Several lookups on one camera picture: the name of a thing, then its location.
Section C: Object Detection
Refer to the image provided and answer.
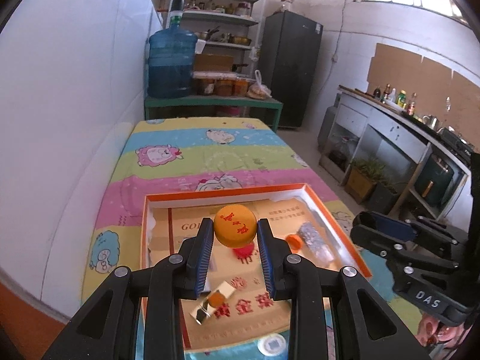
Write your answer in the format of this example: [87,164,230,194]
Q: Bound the person's right hand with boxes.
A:
[415,314,470,349]

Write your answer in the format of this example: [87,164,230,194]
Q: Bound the blue water jug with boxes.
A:
[147,0,198,98]

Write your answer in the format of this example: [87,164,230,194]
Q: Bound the plastic bag of food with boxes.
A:
[247,70,272,100]

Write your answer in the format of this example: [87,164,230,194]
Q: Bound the orange-rimmed shallow cardboard tray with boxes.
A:
[140,184,373,354]

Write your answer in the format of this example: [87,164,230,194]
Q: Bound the colourful cartoon sheep blanket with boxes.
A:
[82,117,421,359]

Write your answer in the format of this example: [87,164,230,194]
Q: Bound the translucent orange cap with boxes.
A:
[285,234,304,254]

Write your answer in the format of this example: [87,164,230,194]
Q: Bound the metal storage shelf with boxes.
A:
[169,0,266,79]

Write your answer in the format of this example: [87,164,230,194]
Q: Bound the red bottle cap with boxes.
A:
[233,242,255,259]

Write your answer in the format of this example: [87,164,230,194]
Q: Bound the white QR code cap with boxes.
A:
[257,333,288,359]

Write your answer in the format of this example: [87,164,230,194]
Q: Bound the clear glitter rectangular case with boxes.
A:
[298,222,335,266]

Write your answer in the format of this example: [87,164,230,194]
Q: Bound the white kitchen counter cabinet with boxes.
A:
[320,86,473,230]

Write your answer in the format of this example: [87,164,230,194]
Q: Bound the gold shiny rectangular box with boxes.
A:
[190,281,236,325]

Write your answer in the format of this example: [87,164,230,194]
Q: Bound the orange printed bottle cap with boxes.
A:
[213,204,257,249]

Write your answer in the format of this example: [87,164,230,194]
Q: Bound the black refrigerator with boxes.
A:
[258,11,323,128]

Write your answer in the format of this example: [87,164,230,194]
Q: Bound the potted green plant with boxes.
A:
[345,158,385,204]

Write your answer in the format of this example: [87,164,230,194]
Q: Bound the green low table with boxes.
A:
[144,95,283,132]

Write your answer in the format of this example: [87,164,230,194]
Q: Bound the red wooden door frame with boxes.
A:
[1,269,69,359]

